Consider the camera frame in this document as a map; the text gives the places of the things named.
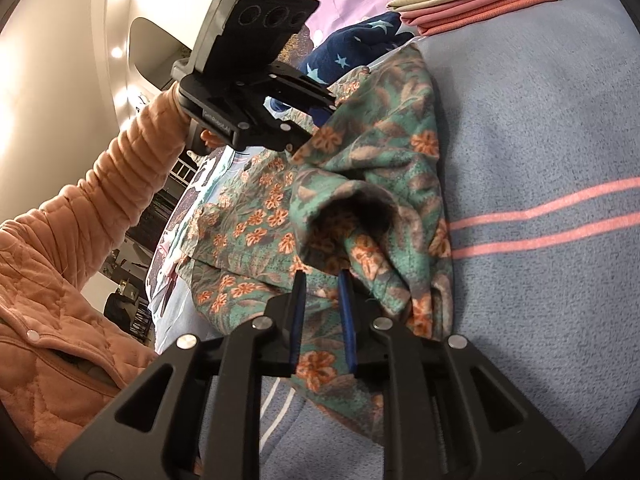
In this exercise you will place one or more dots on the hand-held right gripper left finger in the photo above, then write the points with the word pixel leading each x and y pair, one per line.
pixel 296 310

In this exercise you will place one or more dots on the pink folded cloth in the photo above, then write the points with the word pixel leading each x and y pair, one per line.
pixel 475 5

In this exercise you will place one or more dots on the green floral shirt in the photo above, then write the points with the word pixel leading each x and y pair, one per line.
pixel 390 160

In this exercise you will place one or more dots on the purple floral quilt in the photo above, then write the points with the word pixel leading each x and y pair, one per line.
pixel 360 0

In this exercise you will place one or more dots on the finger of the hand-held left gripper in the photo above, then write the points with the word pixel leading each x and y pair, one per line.
pixel 280 137
pixel 300 85

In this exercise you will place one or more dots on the orange quilted jacket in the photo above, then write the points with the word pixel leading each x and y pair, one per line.
pixel 50 335

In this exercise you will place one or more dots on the navy star-print blanket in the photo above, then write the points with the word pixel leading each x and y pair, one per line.
pixel 350 45

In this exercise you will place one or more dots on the coral folded cloth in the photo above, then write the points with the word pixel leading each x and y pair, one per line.
pixel 500 15

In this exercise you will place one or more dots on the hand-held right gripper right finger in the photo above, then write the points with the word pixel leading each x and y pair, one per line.
pixel 347 320

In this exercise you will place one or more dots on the person's left hand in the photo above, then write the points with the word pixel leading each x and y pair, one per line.
pixel 212 139

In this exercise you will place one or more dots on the person's left forearm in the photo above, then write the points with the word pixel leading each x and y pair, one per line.
pixel 130 160

